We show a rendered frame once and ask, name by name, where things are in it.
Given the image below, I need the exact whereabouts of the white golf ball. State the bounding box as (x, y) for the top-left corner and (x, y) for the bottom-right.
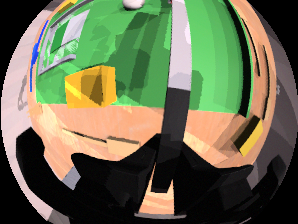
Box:
(122, 0), (145, 10)

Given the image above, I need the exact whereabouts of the red and black putter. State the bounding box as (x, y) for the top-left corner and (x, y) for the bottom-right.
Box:
(150, 0), (192, 193)

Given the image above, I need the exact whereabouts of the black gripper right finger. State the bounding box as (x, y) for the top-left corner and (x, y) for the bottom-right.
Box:
(172, 140), (254, 216)

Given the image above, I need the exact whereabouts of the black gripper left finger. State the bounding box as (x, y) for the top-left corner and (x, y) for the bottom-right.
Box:
(71, 133), (160, 214)

